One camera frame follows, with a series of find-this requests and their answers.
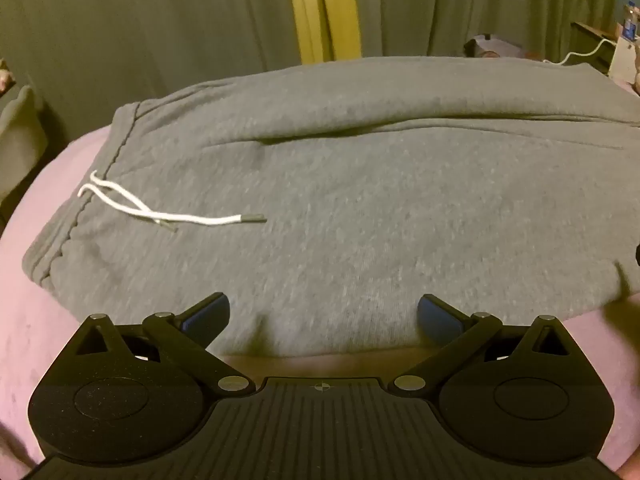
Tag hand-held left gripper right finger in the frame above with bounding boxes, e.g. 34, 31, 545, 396
392, 294, 571, 394

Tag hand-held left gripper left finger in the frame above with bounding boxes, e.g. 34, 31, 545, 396
72, 292, 256, 397

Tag grey sweatpants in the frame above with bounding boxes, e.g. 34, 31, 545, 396
21, 52, 640, 361

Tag green curtain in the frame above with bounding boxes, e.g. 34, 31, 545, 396
350, 0, 623, 61
0, 0, 303, 128

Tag white box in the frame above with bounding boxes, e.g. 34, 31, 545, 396
610, 37, 637, 79

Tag dark nightstand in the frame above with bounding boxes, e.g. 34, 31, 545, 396
570, 20, 621, 77

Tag yellow curtain strip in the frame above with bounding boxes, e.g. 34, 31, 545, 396
284, 0, 362, 64

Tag clear water bottle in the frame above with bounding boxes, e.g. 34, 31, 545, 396
620, 4, 640, 42

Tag white drawstring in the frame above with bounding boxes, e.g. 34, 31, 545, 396
78, 170, 268, 233

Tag white charging cable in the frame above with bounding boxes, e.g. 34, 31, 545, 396
542, 37, 621, 67

